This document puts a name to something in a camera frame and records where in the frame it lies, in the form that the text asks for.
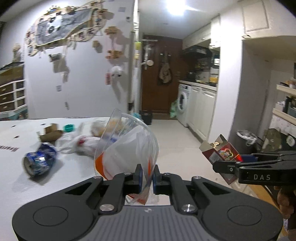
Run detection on dark wooden door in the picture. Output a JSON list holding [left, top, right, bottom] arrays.
[[141, 35, 188, 113]]

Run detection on black bin by door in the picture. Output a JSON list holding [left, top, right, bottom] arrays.
[[139, 110, 153, 126]]

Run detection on torn brown cardboard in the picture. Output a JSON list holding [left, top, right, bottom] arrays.
[[37, 123, 63, 143]]

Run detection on clear plastic cup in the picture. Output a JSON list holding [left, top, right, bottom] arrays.
[[94, 109, 159, 205]]

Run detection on red cardboard box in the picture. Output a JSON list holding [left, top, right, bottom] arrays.
[[199, 134, 243, 185]]

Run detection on white plastic bag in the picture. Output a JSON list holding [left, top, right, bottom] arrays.
[[55, 123, 100, 157]]

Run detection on white plush wall toy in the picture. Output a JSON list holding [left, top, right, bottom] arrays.
[[110, 65, 123, 78]]

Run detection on pink wall tag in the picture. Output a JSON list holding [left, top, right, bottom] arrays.
[[105, 73, 112, 85]]

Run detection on teal plastic lid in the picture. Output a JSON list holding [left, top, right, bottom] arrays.
[[63, 124, 75, 133]]

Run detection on hanging bag on door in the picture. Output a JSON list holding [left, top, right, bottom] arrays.
[[158, 51, 172, 85]]

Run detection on crushed blue soda can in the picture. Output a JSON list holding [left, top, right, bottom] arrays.
[[23, 143, 57, 177]]

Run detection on green bag on floor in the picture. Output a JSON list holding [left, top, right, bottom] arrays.
[[170, 100, 178, 118]]

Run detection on wall photo collage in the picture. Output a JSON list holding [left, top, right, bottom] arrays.
[[25, 1, 108, 56]]

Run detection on white refrigerator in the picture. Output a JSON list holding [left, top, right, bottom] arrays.
[[127, 1, 141, 114]]

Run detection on white drawer cabinet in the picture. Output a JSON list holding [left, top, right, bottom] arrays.
[[0, 79, 27, 113]]

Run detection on grey lined trash can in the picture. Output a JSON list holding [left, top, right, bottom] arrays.
[[235, 130, 257, 154]]

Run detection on white kitchen cabinets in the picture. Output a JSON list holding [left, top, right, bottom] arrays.
[[188, 86, 216, 141]]

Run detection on white washing machine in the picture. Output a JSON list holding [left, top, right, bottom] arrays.
[[177, 83, 191, 127]]

